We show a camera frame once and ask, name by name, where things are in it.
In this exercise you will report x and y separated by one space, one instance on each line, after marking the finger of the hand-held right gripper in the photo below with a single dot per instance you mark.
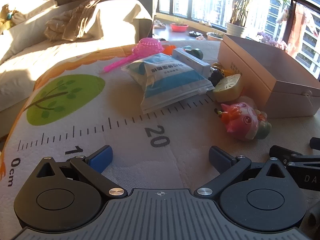
315 143
283 153

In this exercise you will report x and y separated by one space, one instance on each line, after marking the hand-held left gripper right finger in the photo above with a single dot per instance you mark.
220 158

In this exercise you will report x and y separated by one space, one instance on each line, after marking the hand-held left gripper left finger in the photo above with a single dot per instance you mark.
101 158

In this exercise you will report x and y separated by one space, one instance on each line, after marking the pink dragon toy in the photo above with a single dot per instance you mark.
242 122

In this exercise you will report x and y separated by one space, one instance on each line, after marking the lotus root slice toy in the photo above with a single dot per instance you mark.
227 88

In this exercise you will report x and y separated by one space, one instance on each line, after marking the black round toy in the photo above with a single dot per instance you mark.
216 77

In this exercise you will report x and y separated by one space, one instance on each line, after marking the cardboard box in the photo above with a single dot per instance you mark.
250 75

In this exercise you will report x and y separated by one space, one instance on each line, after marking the blue white plastic packet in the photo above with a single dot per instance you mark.
165 80

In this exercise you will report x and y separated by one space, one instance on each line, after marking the light blue small box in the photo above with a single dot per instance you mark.
190 60

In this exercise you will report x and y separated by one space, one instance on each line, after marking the green plastic toy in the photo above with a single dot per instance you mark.
196 52

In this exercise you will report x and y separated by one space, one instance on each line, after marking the orange plastic toy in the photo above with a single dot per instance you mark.
170 48

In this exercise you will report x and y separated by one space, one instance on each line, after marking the pink plastic strainer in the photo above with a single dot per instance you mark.
147 46

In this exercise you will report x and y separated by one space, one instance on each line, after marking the printed ruler mat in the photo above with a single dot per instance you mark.
75 120

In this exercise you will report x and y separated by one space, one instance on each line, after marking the purple flowers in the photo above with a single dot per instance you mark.
272 41

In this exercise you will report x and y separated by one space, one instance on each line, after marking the cream bed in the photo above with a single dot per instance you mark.
30 55

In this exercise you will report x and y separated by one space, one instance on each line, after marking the hanging orange patterned cloth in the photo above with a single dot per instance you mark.
302 17

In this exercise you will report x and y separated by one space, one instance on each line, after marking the dark small dish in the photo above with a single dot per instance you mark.
195 33

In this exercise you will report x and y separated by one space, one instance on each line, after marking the potted palm plant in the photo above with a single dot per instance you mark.
235 30

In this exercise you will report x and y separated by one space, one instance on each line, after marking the pale ornaments on windowsill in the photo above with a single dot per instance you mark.
205 23

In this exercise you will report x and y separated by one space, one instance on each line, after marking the red plastic basin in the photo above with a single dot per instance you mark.
179 27

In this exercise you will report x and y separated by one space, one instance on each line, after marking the beige crumpled blanket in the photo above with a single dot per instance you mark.
80 17

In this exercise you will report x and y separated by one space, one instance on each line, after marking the pale shells on sill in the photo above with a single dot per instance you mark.
159 25

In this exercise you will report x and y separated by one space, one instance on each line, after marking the cream pillow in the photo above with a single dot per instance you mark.
30 10

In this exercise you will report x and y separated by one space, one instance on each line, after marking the small yellow plush toy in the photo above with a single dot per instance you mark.
6 15

